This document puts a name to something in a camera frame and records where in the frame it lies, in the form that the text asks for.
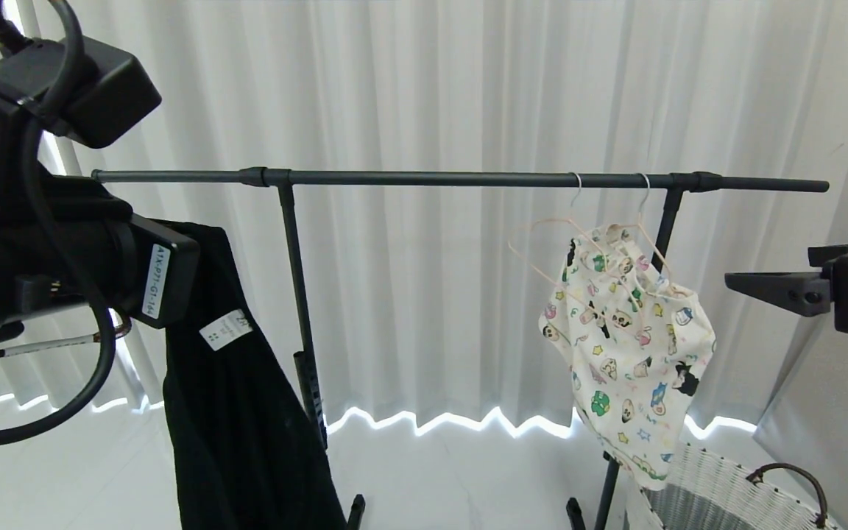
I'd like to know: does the cream printed garment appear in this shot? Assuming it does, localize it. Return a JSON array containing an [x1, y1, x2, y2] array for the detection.
[[538, 225, 717, 492]]

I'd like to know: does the black garment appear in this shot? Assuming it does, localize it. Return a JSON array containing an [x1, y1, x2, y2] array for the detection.
[[152, 219, 347, 530]]

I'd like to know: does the pink clothes hanger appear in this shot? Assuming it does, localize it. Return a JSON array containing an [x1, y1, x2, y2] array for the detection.
[[607, 173, 679, 295], [0, 309, 134, 367], [507, 173, 642, 303]]

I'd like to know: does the white laundry basket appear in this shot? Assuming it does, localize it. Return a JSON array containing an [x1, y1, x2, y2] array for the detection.
[[623, 442, 844, 530]]

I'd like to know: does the black clothes rack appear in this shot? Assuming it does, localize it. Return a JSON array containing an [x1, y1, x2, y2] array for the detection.
[[91, 168, 830, 530]]

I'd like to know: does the white curtain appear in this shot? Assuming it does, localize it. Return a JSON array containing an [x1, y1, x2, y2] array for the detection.
[[0, 0, 848, 442]]

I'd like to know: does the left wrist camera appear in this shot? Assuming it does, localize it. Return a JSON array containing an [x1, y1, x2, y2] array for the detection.
[[0, 37, 163, 196]]

